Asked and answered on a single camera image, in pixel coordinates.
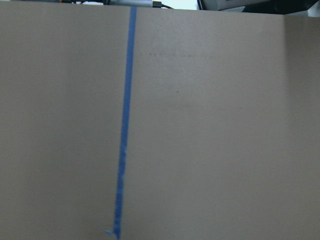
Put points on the black monitor on stand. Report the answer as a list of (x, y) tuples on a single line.
[(278, 7)]

